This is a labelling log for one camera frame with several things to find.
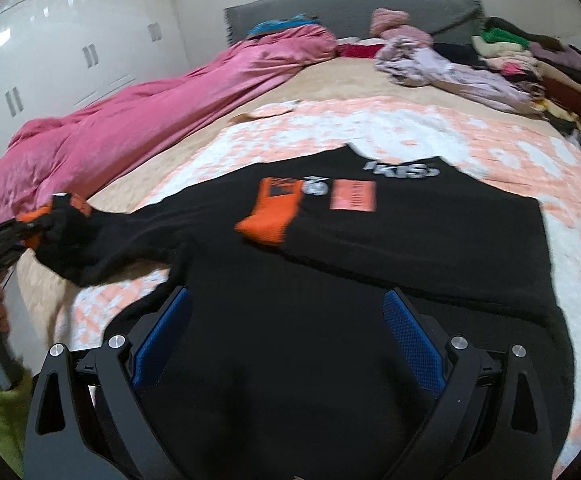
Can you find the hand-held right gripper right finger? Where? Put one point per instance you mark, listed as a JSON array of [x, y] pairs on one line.
[[413, 335]]

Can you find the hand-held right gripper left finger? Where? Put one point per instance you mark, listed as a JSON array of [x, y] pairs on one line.
[[163, 332]]

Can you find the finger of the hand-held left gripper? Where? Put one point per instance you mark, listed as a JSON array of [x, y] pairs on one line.
[[25, 227]]

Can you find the black sweater with orange patches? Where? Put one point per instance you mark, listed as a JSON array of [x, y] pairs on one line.
[[320, 360]]

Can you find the pile of mixed clothes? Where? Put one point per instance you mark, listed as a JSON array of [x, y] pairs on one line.
[[555, 75]]

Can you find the pink duvet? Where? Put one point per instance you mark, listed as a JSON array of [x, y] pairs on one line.
[[145, 110]]

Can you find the peach and white fluffy blanket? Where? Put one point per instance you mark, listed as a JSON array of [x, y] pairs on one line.
[[420, 125]]

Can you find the white glossy wardrobe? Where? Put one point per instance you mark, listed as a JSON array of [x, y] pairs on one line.
[[70, 20]]

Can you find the lilac crumpled garment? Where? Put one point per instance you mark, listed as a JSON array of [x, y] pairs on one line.
[[420, 67]]

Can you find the beige bed sheet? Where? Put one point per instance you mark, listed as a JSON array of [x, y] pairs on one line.
[[330, 80]]

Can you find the red cloth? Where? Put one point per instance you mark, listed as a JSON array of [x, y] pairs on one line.
[[360, 51]]

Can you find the green garment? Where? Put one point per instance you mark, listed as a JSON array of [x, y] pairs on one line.
[[502, 36]]

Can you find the pink fuzzy garment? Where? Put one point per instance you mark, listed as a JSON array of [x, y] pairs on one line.
[[395, 22]]

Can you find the blue cloth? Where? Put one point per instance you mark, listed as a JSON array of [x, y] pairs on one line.
[[275, 25]]

